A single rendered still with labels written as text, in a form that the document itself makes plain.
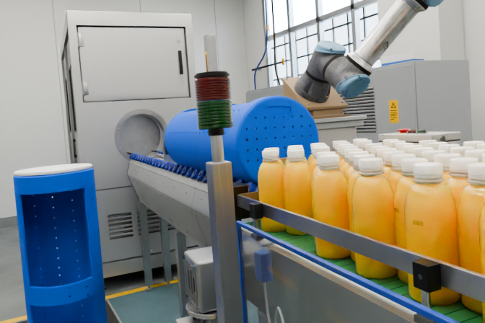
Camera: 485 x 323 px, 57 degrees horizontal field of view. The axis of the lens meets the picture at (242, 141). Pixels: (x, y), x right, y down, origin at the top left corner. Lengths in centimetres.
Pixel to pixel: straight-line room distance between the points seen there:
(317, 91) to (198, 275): 103
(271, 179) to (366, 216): 36
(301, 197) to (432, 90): 208
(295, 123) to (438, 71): 180
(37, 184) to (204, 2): 566
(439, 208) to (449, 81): 251
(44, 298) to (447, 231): 147
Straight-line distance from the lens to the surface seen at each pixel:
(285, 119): 136
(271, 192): 106
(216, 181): 79
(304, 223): 87
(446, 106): 311
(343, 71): 171
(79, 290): 182
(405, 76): 294
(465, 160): 72
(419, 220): 67
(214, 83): 78
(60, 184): 173
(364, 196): 75
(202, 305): 108
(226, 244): 82
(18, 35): 641
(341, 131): 183
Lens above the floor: 118
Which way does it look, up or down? 3 degrees down
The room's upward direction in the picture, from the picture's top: 4 degrees counter-clockwise
